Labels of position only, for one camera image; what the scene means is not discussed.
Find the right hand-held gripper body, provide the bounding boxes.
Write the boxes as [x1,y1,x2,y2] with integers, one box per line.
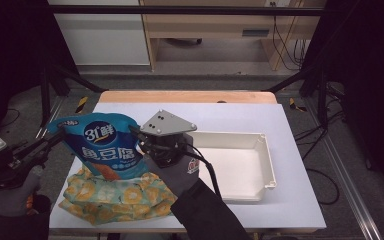
[138,109,198,169]

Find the blue snack bag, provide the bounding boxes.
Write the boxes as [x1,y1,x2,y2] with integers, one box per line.
[45,112,152,182]

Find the teal orange-print cloth bag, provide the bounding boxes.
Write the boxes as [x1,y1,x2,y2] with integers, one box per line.
[58,165,180,226]

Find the white plastic tray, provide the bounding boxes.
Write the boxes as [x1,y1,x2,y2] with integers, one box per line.
[185,130,278,203]

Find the person's right hand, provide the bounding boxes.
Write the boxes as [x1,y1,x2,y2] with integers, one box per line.
[143,132,203,198]

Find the person's left hand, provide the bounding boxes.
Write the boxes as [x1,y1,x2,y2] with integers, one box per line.
[0,164,45,218]

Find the wooden table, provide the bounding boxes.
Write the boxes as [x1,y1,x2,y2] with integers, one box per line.
[98,90,278,105]

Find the yellow black floor tape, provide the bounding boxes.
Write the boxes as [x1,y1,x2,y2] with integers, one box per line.
[75,96,90,114]
[288,97,308,113]

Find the white table sheet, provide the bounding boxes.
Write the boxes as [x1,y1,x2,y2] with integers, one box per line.
[48,102,327,231]

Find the white cabinet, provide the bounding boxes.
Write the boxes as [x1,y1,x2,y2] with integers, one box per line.
[47,0,151,66]

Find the light wooden desk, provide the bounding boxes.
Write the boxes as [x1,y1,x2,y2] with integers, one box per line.
[139,0,328,72]

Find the aluminium frame rail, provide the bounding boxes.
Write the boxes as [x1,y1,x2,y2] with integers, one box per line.
[304,98,384,240]
[34,95,66,139]

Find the black frame strut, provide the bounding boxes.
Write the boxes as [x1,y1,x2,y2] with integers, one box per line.
[39,61,107,128]
[263,63,330,129]

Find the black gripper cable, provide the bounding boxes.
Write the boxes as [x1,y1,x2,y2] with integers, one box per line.
[176,141,223,200]

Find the black horizontal frame bar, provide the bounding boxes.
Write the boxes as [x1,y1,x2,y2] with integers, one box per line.
[46,4,326,17]

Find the black cables behind desk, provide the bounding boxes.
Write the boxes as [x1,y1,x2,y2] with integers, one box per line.
[270,1,309,72]

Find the black floor cable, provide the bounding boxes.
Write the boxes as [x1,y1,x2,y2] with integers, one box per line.
[293,109,346,206]

